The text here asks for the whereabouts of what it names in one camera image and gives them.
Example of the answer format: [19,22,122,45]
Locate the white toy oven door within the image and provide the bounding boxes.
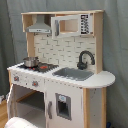
[7,85,16,119]

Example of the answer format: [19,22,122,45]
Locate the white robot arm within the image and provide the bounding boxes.
[4,117,37,128]

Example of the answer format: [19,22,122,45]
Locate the wooden toy kitchen unit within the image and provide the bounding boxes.
[8,10,115,128]

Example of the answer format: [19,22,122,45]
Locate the grey toy sink basin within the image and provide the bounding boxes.
[53,68,93,81]

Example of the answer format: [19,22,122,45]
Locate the black toy faucet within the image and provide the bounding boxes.
[77,50,95,70]

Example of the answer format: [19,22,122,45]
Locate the black toy stovetop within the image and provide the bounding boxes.
[20,62,57,73]

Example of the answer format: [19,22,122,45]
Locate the silver toy cooking pot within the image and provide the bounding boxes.
[23,57,39,67]

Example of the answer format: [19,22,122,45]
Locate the right red oven knob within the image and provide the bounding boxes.
[32,81,38,87]

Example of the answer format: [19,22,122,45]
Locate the red oven knob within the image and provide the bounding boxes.
[32,81,38,87]
[13,75,20,82]

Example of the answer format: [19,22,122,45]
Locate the white toy microwave door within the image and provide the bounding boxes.
[51,13,93,39]

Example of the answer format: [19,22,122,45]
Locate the white cabinet door with dispenser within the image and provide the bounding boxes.
[46,87,83,128]

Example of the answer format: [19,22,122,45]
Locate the grey toy range hood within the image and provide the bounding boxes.
[26,15,51,34]

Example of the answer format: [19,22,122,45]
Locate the left red oven knob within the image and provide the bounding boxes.
[13,75,20,82]

